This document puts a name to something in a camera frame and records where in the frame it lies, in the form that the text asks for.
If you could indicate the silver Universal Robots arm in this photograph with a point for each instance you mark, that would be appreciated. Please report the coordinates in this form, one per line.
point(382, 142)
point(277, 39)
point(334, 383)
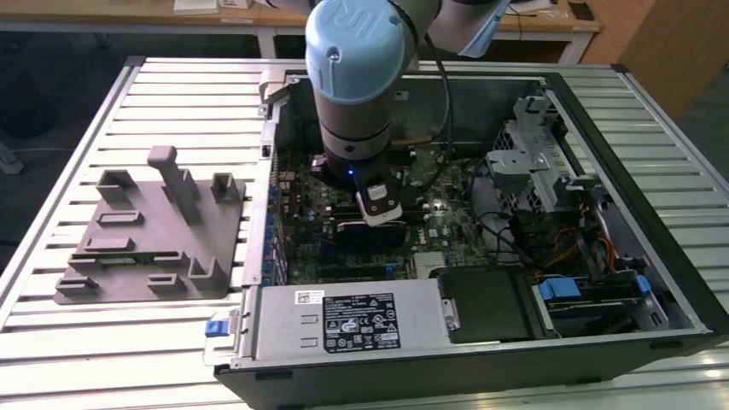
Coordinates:
point(353, 128)

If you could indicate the black RAM sticks row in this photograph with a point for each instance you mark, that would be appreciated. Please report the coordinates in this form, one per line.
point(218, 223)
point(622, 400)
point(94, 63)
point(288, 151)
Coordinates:
point(344, 212)

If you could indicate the black graphics card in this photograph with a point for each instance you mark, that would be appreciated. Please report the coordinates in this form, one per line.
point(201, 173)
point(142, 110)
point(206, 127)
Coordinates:
point(364, 237)

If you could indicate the green motherboard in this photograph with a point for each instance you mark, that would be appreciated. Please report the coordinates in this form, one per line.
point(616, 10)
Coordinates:
point(456, 213)

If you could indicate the small silver heatsink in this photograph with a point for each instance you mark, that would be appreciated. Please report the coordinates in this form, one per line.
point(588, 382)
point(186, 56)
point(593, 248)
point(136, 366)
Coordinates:
point(429, 261)

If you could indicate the grey metal drive cage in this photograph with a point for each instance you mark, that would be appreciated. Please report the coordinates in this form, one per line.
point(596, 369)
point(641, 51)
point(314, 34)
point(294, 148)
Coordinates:
point(512, 166)

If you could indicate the white barcode sticker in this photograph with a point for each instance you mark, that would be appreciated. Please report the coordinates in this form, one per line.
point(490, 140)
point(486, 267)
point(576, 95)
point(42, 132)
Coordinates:
point(308, 297)

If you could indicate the grey parts rack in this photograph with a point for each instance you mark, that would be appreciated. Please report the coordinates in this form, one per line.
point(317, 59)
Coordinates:
point(170, 239)

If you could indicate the black label sticker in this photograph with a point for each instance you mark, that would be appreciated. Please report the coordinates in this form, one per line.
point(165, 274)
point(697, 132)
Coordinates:
point(361, 322)

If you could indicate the silver power supply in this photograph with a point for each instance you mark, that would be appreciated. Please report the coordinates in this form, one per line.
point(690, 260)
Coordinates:
point(278, 324)

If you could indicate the black plastic drive cover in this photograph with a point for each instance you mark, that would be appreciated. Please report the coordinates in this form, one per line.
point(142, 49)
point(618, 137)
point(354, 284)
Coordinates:
point(484, 307)

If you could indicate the grey plastic latch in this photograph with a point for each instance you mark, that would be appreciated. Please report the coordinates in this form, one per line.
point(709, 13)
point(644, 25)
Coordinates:
point(581, 183)

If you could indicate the blue case release latch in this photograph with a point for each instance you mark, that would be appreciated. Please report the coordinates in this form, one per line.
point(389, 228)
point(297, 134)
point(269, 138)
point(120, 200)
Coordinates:
point(213, 329)

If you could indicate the small white box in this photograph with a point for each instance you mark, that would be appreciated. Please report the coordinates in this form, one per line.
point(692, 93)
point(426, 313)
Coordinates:
point(236, 3)

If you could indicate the wooden desk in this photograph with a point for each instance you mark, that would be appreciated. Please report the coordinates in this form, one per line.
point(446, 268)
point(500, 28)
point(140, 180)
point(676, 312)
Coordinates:
point(170, 19)

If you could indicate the large white box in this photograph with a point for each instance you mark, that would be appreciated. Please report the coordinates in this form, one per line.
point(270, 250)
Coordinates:
point(194, 5)

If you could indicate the hard disk in blue carrier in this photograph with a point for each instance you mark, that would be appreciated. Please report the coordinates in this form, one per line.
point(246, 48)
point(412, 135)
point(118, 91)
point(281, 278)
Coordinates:
point(561, 290)

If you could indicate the black open PC case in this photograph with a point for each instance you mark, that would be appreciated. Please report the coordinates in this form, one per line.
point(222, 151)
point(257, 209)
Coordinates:
point(398, 380)

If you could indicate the small black desk item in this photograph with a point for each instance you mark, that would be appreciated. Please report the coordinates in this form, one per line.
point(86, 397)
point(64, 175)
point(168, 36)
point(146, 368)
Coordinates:
point(582, 10)

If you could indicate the white stand foot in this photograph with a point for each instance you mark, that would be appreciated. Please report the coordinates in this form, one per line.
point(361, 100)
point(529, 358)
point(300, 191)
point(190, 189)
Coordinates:
point(11, 162)

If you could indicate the small blue clip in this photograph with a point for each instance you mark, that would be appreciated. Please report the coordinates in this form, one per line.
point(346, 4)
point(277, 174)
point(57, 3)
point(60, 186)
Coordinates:
point(644, 286)

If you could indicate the wooden cabinet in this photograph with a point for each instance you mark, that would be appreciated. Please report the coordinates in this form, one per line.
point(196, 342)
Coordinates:
point(672, 42)

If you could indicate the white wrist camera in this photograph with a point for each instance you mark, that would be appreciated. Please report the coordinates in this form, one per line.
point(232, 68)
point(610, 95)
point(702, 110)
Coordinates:
point(381, 218)

